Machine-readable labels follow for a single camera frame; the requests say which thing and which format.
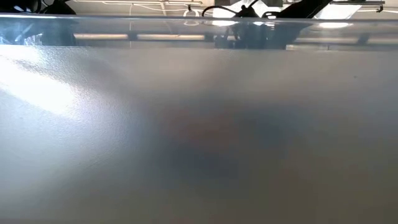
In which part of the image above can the beige horizontal bar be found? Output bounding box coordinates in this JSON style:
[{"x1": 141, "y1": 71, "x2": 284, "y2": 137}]
[{"x1": 73, "y1": 0, "x2": 203, "y2": 7}]

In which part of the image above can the clear frosted plastic bin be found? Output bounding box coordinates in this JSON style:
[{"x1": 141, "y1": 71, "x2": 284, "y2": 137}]
[{"x1": 0, "y1": 14, "x2": 398, "y2": 224}]

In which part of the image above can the grey metal rail with hook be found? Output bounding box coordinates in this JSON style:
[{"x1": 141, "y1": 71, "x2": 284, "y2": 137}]
[{"x1": 329, "y1": 0, "x2": 386, "y2": 14}]

